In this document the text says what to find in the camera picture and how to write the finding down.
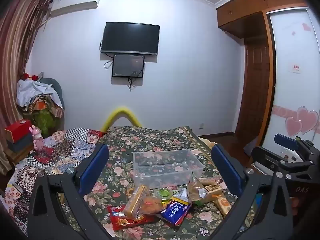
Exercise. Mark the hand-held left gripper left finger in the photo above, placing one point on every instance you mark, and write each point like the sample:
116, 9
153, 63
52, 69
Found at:
96, 165

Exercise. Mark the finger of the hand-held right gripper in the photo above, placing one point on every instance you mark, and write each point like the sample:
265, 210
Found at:
262, 156
285, 142

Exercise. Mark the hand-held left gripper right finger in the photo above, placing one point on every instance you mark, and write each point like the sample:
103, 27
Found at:
226, 165

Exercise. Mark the long sausage packet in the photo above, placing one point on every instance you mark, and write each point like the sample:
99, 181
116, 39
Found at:
208, 180

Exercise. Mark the brown snack packet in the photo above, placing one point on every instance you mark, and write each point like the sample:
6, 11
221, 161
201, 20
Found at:
212, 192

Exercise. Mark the clear bread bag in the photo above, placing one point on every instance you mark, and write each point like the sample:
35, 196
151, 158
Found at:
195, 190

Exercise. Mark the golden puffed rice cake packet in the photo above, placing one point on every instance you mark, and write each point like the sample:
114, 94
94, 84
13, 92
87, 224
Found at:
133, 201

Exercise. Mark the clear plastic container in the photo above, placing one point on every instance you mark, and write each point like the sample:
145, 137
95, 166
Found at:
165, 170

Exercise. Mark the red snack packet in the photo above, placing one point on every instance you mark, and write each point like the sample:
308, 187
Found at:
122, 223

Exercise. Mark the round orange cake packet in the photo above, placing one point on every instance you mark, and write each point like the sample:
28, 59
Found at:
152, 205

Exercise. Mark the blue biscuit packet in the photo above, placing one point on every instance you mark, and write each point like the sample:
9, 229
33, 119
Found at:
175, 211

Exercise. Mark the person's right hand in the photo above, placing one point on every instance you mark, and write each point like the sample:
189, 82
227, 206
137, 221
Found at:
295, 206

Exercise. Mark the patchwork quilt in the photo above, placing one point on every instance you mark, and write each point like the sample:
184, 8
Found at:
62, 145

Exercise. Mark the yellow foam tube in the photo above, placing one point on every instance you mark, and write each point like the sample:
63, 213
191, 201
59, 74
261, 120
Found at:
121, 111

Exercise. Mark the pink plush toy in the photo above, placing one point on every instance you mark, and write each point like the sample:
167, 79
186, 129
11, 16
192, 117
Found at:
37, 140

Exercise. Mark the green cloth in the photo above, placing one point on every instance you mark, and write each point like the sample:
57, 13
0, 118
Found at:
46, 122

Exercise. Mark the green jelly cup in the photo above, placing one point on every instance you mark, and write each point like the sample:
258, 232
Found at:
164, 194

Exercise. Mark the white door sticker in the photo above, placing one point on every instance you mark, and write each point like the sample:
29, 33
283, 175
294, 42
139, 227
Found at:
295, 68

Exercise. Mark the wooden nightstand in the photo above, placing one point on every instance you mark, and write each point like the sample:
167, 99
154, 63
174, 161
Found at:
17, 156

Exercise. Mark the dark grey box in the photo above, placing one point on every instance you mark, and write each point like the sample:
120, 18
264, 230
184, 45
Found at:
20, 142

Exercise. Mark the grey blue cushion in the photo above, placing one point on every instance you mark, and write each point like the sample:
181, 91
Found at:
58, 90

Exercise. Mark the red box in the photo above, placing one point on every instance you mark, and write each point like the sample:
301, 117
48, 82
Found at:
18, 127

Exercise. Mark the pile of clothes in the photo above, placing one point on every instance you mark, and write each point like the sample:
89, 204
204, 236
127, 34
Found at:
37, 92

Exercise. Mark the red artificial flowers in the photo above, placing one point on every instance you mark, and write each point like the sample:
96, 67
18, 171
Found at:
28, 76

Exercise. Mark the striped brown curtain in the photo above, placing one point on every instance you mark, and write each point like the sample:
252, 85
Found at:
17, 55

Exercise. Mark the wooden overhead cabinet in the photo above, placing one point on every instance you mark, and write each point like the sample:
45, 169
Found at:
250, 7

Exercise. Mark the white air conditioner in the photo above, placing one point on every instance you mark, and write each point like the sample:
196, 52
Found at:
75, 5

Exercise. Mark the small black wall monitor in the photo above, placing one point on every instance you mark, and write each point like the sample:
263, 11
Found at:
128, 65

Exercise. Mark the black wall television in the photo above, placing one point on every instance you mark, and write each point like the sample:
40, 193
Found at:
130, 38

